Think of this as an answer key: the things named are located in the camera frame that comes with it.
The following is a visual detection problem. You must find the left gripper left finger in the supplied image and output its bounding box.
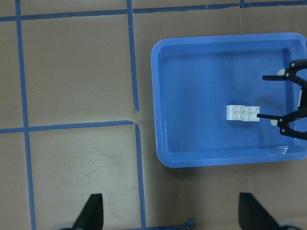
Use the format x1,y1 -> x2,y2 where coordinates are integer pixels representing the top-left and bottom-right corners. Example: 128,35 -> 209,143
71,194 -> 104,230

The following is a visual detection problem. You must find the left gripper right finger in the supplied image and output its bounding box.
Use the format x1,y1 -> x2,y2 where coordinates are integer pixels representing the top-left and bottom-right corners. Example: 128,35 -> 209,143
238,193 -> 281,230

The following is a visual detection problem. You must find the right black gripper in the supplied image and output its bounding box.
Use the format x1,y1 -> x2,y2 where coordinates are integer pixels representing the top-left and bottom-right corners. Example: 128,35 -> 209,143
257,59 -> 307,140

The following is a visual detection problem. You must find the white block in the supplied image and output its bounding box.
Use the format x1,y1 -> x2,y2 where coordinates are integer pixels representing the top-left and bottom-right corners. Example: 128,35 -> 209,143
241,106 -> 260,122
226,105 -> 245,121

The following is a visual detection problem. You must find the blue plastic tray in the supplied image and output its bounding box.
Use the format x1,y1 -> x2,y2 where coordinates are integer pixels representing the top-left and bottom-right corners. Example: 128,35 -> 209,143
151,33 -> 307,168

